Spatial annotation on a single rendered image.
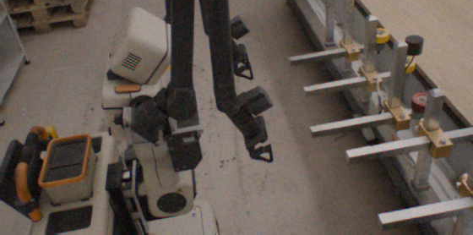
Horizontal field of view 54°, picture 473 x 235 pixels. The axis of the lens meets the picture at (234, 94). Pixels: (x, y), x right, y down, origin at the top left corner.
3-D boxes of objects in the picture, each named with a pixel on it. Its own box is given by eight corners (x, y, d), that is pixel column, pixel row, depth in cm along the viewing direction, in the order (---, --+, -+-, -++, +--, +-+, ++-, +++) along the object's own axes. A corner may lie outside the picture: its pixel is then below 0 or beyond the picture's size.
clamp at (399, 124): (396, 131, 165) (397, 121, 162) (381, 109, 176) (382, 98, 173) (410, 128, 165) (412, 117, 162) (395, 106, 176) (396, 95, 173)
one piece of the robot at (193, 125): (162, 177, 151) (148, 126, 138) (161, 124, 173) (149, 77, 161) (210, 167, 152) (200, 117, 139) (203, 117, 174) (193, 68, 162)
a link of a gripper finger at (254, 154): (278, 144, 141) (263, 127, 135) (283, 162, 135) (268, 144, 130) (258, 155, 142) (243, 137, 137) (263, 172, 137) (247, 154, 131)
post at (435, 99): (415, 204, 162) (433, 95, 134) (410, 196, 165) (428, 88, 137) (424, 202, 162) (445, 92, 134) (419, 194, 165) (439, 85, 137)
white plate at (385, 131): (394, 157, 171) (396, 138, 165) (367, 115, 192) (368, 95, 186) (395, 157, 171) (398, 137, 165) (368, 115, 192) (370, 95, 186)
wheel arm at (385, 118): (312, 140, 166) (312, 131, 164) (309, 133, 169) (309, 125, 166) (428, 118, 168) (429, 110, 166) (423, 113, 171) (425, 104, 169)
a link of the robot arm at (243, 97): (214, 87, 130) (218, 105, 123) (249, 66, 128) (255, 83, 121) (236, 113, 137) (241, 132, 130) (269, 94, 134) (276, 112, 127)
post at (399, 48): (386, 150, 180) (398, 45, 152) (383, 144, 183) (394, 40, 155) (394, 149, 181) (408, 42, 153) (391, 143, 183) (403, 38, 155)
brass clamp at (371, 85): (368, 93, 186) (369, 83, 183) (356, 75, 196) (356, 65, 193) (383, 90, 186) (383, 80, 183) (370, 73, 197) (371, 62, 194)
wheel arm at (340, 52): (290, 68, 207) (290, 60, 205) (289, 64, 210) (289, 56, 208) (383, 51, 210) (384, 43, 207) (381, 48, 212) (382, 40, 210)
